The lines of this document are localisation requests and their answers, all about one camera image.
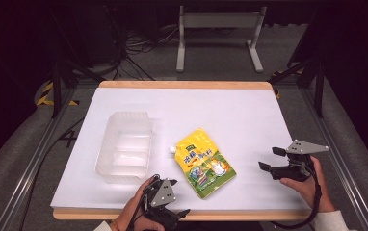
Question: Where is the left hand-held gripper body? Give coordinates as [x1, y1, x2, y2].
[142, 174, 182, 231]

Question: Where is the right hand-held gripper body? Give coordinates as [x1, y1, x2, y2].
[269, 139, 330, 183]

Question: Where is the person's left hand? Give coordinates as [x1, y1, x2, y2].
[109, 176, 167, 231]

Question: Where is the person's right hand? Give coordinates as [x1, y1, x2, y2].
[279, 156, 336, 214]

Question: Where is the yellow spouted pouch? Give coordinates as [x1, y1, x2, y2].
[169, 127, 238, 200]

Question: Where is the clear plastic container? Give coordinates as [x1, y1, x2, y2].
[94, 111, 154, 185]

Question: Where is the black metal stand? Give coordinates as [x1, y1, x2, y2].
[268, 57, 327, 119]
[50, 57, 107, 120]

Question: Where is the white table sheet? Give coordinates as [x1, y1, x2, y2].
[49, 87, 312, 212]

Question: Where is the white metal stand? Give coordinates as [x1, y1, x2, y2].
[175, 5, 268, 74]

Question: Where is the yellow black hazard tape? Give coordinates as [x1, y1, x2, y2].
[36, 82, 80, 108]

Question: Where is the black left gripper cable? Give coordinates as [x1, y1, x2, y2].
[126, 174, 161, 231]

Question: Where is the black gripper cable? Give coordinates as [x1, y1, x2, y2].
[269, 162, 324, 231]
[126, 174, 161, 231]

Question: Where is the aluminium rail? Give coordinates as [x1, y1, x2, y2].
[0, 87, 79, 231]
[300, 87, 368, 231]

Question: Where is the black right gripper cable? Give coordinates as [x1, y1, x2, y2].
[269, 162, 324, 231]

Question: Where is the bundle of floor cables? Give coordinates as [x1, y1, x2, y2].
[106, 18, 180, 82]

